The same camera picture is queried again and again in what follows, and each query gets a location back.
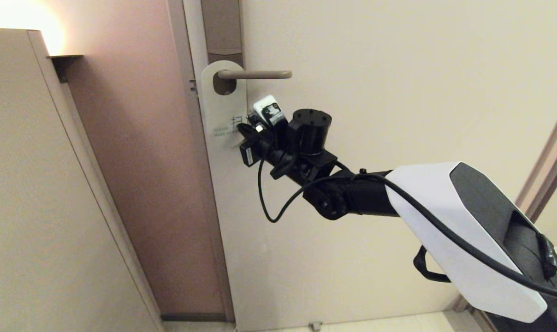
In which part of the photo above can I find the brown door lock plate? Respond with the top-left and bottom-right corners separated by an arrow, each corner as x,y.
200,0 -> 245,96

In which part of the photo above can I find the dark baseboard strip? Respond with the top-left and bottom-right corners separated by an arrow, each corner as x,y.
161,314 -> 236,322

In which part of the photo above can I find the white and blue door hanger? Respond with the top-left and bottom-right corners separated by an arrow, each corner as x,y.
200,60 -> 249,149

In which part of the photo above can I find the thick black cable loop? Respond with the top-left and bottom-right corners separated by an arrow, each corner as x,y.
413,245 -> 451,283

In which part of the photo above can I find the black right camera bracket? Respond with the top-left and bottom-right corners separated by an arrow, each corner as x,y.
256,118 -> 289,149

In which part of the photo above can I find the dark wall lamp bracket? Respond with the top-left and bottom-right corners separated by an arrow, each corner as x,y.
49,54 -> 84,83

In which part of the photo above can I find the beige metal door handle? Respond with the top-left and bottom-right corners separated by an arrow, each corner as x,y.
217,70 -> 293,80

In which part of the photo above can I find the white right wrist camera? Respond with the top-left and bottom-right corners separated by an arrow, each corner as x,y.
252,95 -> 289,128

